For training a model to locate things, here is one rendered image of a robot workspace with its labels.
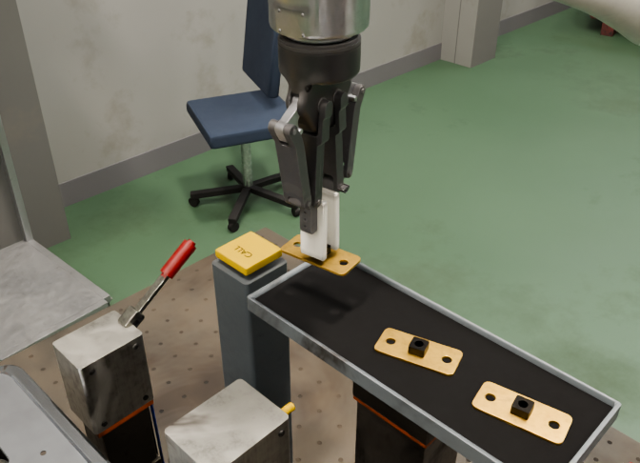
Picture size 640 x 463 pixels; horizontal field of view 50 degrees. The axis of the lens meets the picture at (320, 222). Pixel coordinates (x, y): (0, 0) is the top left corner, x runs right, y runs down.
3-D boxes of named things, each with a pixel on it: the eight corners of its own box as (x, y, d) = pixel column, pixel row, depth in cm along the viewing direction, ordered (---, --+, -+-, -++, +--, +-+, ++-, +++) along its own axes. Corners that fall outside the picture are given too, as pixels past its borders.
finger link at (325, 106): (334, 98, 63) (326, 102, 62) (328, 207, 69) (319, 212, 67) (300, 90, 65) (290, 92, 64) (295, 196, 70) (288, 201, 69)
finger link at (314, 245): (328, 201, 69) (324, 204, 69) (327, 258, 73) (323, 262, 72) (304, 192, 71) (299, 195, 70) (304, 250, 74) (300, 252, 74)
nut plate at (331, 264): (278, 251, 75) (278, 242, 75) (299, 234, 78) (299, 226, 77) (343, 277, 71) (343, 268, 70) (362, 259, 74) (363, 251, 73)
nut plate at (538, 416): (470, 407, 64) (471, 397, 63) (485, 382, 66) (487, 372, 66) (560, 447, 60) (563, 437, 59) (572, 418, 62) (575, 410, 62)
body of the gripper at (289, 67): (312, 12, 66) (312, 103, 71) (256, 34, 60) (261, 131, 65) (379, 25, 62) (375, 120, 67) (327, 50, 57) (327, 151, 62)
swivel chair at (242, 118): (263, 163, 356) (253, -30, 305) (333, 201, 323) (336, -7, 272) (170, 200, 324) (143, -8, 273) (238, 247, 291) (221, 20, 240)
